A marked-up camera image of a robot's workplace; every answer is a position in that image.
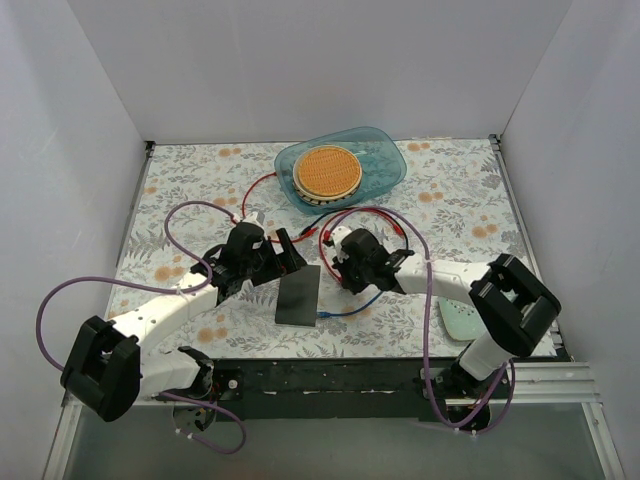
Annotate black network switch box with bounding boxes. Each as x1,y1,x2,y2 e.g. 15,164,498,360
275,265,321,328

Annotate light green square plate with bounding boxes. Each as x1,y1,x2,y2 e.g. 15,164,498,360
438,297,486,342

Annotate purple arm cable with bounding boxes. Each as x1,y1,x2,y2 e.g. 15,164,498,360
38,200,249,455
322,207,516,437

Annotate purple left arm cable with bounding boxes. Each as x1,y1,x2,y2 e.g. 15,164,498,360
38,200,249,455

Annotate orange woven round coaster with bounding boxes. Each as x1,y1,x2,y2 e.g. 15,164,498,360
294,145,363,198

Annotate long red ethernet cable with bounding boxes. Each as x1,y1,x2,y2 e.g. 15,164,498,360
241,169,321,244

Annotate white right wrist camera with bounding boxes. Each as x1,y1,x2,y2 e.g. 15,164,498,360
323,226,352,263

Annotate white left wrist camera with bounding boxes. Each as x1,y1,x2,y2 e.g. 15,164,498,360
232,211,264,228

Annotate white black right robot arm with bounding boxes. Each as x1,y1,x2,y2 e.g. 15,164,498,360
325,227,561,398

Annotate floral patterned table mat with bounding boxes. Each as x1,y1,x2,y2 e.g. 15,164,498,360
109,139,526,358

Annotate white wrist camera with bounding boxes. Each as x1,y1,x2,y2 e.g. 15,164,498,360
232,211,264,228
323,226,352,263

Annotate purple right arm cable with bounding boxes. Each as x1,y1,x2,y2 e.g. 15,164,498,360
322,207,516,437

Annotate aluminium frame rail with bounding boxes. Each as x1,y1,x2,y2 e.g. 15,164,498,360
44,362,624,479

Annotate blue ethernet cable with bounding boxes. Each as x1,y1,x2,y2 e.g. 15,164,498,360
317,292,384,320

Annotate teal plastic container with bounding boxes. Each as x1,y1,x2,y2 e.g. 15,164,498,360
274,126,407,215

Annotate black ethernet cable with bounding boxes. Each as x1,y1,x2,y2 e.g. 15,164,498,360
297,207,410,251

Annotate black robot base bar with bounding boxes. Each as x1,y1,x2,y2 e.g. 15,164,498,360
154,357,506,421

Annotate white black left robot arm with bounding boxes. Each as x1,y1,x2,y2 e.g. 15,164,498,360
61,222,321,422

